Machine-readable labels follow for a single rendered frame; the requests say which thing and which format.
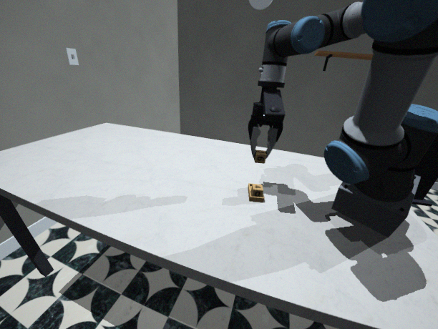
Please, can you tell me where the tan cube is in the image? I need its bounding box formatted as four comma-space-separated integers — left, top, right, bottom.
254, 150, 266, 164
251, 184, 263, 197

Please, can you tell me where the tan wooden tray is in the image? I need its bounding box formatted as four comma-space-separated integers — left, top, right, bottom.
248, 183, 264, 202

